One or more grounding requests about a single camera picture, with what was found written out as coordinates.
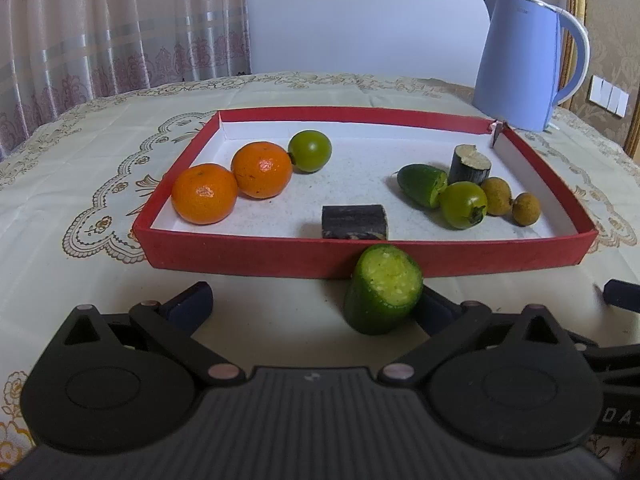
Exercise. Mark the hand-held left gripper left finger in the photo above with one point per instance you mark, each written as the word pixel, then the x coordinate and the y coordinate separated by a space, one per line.
pixel 187 305

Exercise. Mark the blue electric kettle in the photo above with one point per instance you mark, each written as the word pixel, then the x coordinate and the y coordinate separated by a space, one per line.
pixel 515 65

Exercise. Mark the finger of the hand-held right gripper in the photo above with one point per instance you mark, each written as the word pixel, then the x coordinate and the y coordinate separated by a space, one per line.
pixel 615 360
pixel 622 294

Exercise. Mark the pink patterned curtain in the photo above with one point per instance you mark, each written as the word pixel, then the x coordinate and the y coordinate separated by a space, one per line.
pixel 110 25

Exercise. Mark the white wall light switch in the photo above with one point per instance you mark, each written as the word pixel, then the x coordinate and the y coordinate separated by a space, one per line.
pixel 609 96

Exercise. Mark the brown longan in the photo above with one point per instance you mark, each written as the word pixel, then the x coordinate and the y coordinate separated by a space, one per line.
pixel 526 208
pixel 496 195

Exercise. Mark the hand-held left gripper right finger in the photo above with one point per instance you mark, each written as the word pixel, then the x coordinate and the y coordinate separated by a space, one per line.
pixel 437 312

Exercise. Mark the small cucumber piece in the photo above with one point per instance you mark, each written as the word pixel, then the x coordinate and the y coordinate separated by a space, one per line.
pixel 422 185

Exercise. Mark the dark sugarcane piece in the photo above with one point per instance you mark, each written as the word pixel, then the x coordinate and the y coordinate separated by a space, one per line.
pixel 469 165
pixel 354 221

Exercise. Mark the large cut cucumber piece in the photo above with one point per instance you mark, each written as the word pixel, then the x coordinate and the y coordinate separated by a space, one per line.
pixel 382 295

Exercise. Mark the green tomato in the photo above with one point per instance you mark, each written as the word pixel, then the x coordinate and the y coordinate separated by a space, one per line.
pixel 462 205
pixel 310 151

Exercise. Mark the orange mandarin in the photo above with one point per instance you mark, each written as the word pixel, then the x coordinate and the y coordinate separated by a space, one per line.
pixel 262 170
pixel 205 193

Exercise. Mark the gold framed wall panel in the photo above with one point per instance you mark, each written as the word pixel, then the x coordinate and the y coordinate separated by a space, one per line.
pixel 612 15

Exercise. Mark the red cardboard box tray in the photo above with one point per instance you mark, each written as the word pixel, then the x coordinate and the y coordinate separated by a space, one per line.
pixel 350 260

